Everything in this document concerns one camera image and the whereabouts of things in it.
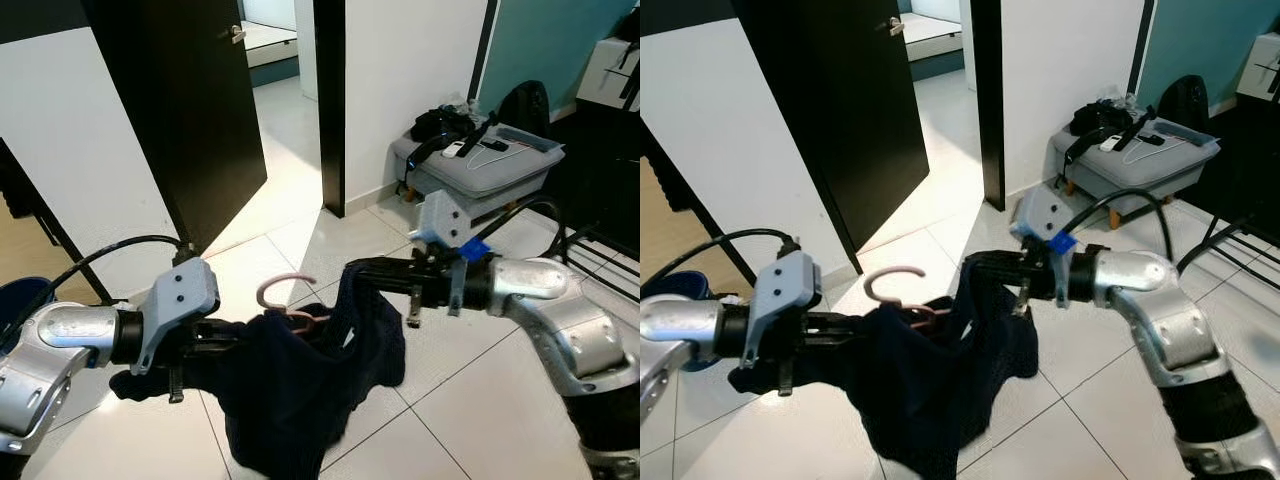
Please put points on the pink plastic hanger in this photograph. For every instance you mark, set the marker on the pink plastic hanger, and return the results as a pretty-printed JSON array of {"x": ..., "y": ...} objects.
[
  {"x": 890, "y": 270},
  {"x": 280, "y": 278}
]

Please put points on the black T-shirt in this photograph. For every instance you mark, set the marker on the black T-shirt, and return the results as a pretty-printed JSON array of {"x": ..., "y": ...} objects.
[
  {"x": 920, "y": 400},
  {"x": 290, "y": 400}
]

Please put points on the black metal clothes rack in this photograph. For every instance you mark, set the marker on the black metal clothes rack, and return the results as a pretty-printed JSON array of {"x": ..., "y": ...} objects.
[
  {"x": 1240, "y": 262},
  {"x": 610, "y": 268}
]

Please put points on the black table leg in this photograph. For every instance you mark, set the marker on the black table leg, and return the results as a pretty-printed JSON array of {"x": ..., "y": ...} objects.
[
  {"x": 55, "y": 223},
  {"x": 700, "y": 213}
]

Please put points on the white remote control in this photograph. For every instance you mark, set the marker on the white remote control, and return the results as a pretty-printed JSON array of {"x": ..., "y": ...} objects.
[
  {"x": 454, "y": 150},
  {"x": 1112, "y": 142}
]

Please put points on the black door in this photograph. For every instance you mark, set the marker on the black door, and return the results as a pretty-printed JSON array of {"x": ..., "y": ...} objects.
[
  {"x": 180, "y": 110},
  {"x": 840, "y": 120}
]

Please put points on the black backpack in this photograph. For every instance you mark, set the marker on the black backpack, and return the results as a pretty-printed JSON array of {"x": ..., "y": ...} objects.
[
  {"x": 1183, "y": 100},
  {"x": 525, "y": 105}
]

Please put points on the black bag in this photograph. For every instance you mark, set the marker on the black bag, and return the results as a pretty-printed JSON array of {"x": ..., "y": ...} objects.
[
  {"x": 440, "y": 125},
  {"x": 1098, "y": 117}
]

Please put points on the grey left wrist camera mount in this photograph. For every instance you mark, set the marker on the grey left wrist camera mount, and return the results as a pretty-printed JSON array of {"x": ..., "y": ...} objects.
[
  {"x": 785, "y": 290},
  {"x": 180, "y": 295}
]

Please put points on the grey padded ottoman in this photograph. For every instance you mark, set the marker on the grey padded ottoman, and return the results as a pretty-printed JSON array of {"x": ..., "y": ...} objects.
[
  {"x": 490, "y": 175},
  {"x": 1150, "y": 170}
]

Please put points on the black door frame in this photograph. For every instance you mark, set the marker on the black door frame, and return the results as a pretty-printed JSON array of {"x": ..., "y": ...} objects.
[
  {"x": 330, "y": 110},
  {"x": 987, "y": 100}
]

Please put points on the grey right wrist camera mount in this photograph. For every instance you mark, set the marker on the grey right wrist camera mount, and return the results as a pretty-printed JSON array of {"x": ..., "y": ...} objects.
[
  {"x": 445, "y": 220},
  {"x": 1040, "y": 215}
]

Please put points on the white storage box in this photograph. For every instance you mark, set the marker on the white storage box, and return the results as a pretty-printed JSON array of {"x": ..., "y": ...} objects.
[
  {"x": 1260, "y": 65},
  {"x": 605, "y": 75}
]

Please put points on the dark blue bin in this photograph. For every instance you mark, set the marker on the dark blue bin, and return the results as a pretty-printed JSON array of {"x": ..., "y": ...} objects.
[
  {"x": 25, "y": 295},
  {"x": 662, "y": 285}
]

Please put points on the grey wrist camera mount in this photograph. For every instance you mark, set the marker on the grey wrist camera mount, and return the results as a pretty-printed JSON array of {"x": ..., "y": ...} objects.
[
  {"x": 180, "y": 295},
  {"x": 1040, "y": 215},
  {"x": 785, "y": 290},
  {"x": 445, "y": 220}
]

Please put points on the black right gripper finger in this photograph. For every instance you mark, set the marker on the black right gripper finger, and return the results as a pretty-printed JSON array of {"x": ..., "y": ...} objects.
[
  {"x": 385, "y": 266},
  {"x": 1000, "y": 261},
  {"x": 1005, "y": 276},
  {"x": 390, "y": 281}
]

